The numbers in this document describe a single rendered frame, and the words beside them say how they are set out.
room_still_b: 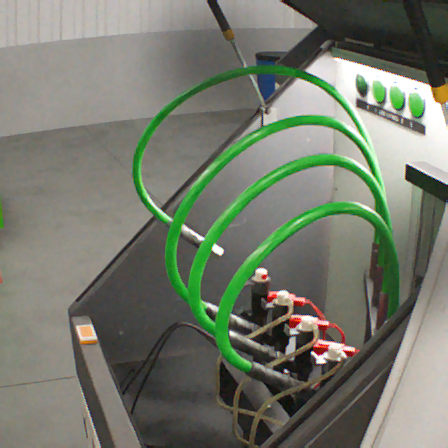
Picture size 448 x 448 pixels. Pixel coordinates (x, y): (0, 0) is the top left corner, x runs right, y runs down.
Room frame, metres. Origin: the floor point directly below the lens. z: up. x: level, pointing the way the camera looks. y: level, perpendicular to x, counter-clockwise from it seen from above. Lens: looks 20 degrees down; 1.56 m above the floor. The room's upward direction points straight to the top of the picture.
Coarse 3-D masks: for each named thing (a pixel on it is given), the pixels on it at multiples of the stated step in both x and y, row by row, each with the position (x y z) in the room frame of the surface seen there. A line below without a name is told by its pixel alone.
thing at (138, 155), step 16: (208, 80) 1.01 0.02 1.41; (224, 80) 1.01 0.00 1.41; (304, 80) 1.00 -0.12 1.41; (320, 80) 1.00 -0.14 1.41; (176, 96) 1.01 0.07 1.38; (192, 96) 1.01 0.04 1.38; (336, 96) 1.00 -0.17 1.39; (160, 112) 1.01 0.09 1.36; (352, 112) 0.99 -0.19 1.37; (144, 144) 1.01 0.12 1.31; (368, 144) 0.99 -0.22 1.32; (144, 192) 1.01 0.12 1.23
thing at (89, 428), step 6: (84, 402) 1.09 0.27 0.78; (84, 408) 1.11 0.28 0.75; (84, 414) 1.13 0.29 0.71; (84, 420) 1.14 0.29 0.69; (90, 420) 1.02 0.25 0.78; (84, 426) 1.15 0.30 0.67; (90, 426) 1.04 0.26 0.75; (90, 432) 1.06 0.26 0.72; (90, 438) 1.09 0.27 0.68; (96, 438) 0.97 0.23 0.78; (90, 444) 1.11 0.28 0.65; (96, 444) 0.98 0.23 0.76
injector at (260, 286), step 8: (256, 288) 0.92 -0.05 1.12; (264, 288) 0.92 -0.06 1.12; (256, 296) 0.92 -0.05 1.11; (264, 296) 0.92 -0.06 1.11; (256, 304) 0.92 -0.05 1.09; (240, 312) 0.92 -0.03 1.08; (248, 312) 0.92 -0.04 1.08; (256, 312) 0.92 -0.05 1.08; (264, 312) 0.92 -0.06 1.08; (248, 320) 0.92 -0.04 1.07; (256, 320) 0.92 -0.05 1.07; (264, 320) 0.92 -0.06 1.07; (264, 344) 0.93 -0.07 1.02; (256, 360) 0.92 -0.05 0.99
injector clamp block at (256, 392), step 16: (240, 352) 0.97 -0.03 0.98; (224, 368) 0.93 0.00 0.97; (272, 368) 0.92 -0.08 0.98; (224, 384) 0.93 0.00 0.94; (256, 384) 0.87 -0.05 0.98; (224, 400) 0.93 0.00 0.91; (240, 400) 0.86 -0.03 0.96; (256, 400) 0.83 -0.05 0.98; (288, 400) 0.84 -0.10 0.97; (240, 416) 0.86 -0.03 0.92; (272, 416) 0.78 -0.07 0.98; (288, 416) 0.78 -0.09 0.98; (256, 432) 0.80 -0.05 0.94; (272, 432) 0.74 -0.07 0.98
